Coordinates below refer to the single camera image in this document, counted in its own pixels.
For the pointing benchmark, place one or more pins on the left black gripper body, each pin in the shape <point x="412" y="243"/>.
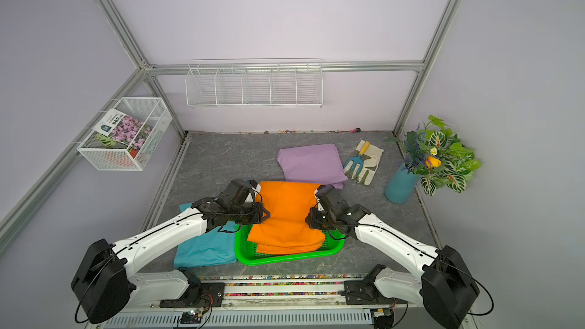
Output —
<point x="246" y="213"/>

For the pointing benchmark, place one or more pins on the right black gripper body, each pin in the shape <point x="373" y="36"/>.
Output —
<point x="318" y="218"/>

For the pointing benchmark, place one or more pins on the orange pants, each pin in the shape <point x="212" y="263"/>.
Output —
<point x="286" y="231"/>

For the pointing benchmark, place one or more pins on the green plastic basket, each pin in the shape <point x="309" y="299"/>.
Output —
<point x="247" y="254"/>

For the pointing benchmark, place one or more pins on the purple pants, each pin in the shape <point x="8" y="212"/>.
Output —
<point x="317" y="164"/>

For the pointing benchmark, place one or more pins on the teal pants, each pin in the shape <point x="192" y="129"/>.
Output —
<point x="210" y="249"/>

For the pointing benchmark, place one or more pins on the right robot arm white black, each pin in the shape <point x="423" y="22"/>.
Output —
<point x="437" y="279"/>

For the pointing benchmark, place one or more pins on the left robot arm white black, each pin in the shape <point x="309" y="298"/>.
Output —
<point x="106" y="282"/>

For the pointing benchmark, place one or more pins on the teal garden hand fork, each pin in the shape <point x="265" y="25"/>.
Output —
<point x="354" y="165"/>

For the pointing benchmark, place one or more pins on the teal vase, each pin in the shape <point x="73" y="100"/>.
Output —
<point x="400" y="187"/>

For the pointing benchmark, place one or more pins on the artificial green plant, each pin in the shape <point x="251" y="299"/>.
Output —
<point x="435" y="152"/>

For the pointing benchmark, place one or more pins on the purple flower seed packet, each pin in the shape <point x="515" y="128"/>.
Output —
<point x="119" y="130"/>

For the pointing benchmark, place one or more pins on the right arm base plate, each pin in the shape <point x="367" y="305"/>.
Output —
<point x="361" y="293"/>

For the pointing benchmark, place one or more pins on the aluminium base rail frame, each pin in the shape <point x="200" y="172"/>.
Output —
<point x="267" y="302"/>

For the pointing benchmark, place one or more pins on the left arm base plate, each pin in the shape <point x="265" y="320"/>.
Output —
<point x="197" y="295"/>

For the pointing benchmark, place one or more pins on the white wire wall shelf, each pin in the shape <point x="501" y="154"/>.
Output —
<point x="254" y="83"/>

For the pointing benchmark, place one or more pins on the white wire side basket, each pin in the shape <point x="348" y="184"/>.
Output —
<point x="150" y="110"/>

